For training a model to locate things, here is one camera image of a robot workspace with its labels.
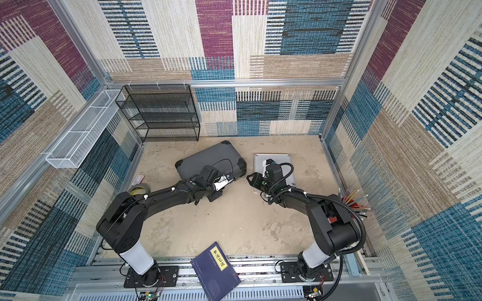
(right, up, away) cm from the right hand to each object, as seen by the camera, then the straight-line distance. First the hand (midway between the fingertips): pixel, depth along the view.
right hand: (251, 180), depth 92 cm
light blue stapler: (+38, -30, -19) cm, 52 cm away
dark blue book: (-15, -34, -17) cm, 41 cm away
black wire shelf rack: (-51, +37, +16) cm, 65 cm away
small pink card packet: (-60, -1, +10) cm, 61 cm away
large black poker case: (-15, +12, +12) cm, 23 cm away
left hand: (-16, -4, +1) cm, 16 cm away
